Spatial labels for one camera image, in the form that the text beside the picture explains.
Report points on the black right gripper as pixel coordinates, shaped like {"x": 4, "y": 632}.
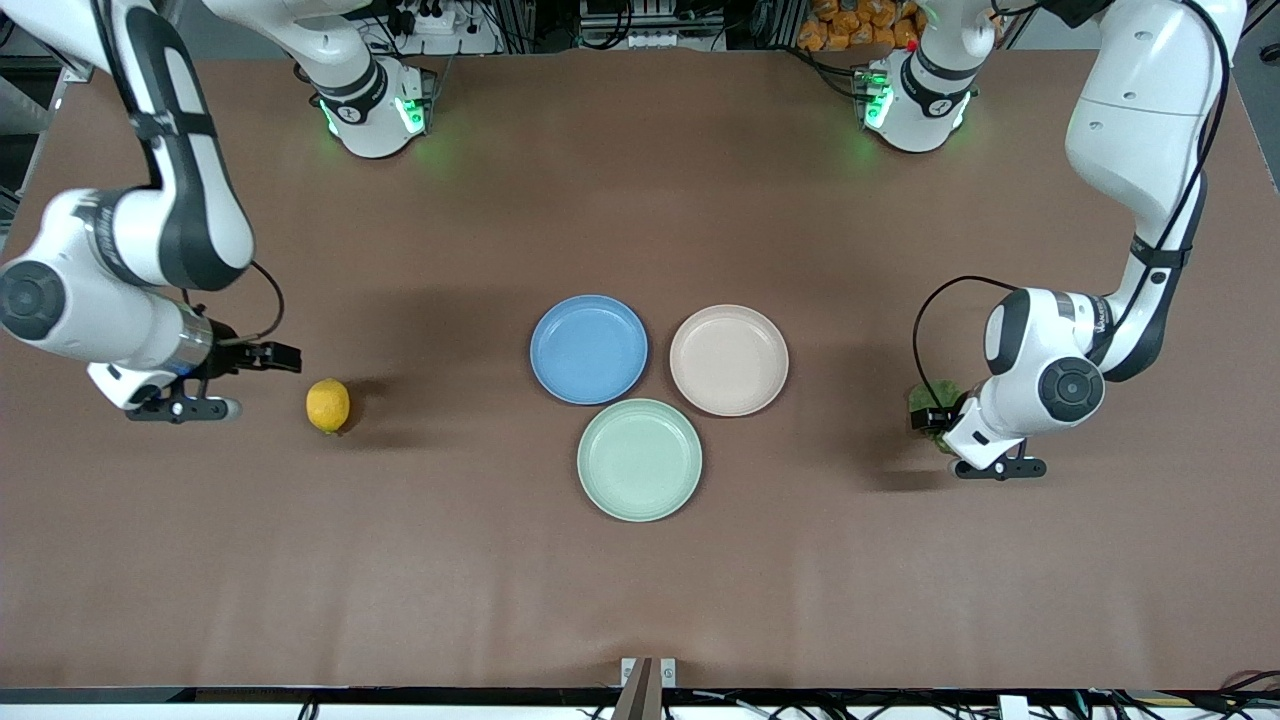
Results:
{"x": 234, "y": 357}

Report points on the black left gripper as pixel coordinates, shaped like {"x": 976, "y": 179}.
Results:
{"x": 941, "y": 418}

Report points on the green lettuce leaf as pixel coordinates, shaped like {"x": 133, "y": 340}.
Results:
{"x": 930, "y": 395}

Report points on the yellow lemon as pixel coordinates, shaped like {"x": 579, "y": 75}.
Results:
{"x": 328, "y": 405}

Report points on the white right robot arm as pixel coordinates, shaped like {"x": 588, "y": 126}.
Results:
{"x": 190, "y": 210}

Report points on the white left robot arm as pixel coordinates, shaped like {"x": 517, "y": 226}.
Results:
{"x": 1140, "y": 120}

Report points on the beige plate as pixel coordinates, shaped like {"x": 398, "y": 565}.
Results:
{"x": 729, "y": 360}

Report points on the pale green plate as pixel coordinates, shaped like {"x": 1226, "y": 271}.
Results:
{"x": 639, "y": 460}

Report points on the blue plate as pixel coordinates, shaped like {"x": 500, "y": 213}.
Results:
{"x": 589, "y": 349}

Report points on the white power strip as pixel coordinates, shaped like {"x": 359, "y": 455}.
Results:
{"x": 440, "y": 25}

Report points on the metal table edge bracket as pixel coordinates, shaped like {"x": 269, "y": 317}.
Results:
{"x": 648, "y": 685}

